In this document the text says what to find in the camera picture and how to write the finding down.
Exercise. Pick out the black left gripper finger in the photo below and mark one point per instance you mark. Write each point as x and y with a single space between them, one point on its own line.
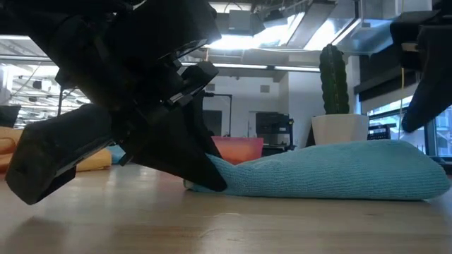
210 141
176 148

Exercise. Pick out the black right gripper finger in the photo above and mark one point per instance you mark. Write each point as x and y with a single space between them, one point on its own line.
434 84

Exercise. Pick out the pink plastic basket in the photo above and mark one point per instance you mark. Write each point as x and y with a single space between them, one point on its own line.
243 148

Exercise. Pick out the orange microfiber towel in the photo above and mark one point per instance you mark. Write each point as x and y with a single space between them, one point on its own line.
95 160

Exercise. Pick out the blue microfiber towel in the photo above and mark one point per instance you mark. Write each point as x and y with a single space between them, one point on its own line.
335 173
116 153

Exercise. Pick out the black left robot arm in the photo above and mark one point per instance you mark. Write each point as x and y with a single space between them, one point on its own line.
42 14

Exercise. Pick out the dark door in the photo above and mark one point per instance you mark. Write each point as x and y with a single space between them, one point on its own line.
216 121

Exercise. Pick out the black cabinet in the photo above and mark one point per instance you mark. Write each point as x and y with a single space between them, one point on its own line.
272 123

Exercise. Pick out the black mesh chair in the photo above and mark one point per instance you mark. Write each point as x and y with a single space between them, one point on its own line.
379 133

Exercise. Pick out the green cactus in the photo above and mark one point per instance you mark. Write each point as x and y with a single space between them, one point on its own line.
333 81

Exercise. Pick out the dark monitor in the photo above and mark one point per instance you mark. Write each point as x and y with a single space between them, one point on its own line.
8 116

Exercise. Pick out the long ceiling light strip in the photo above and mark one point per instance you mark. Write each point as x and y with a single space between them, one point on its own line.
282 68

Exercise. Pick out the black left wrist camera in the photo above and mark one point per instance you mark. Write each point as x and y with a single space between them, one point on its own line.
169 24

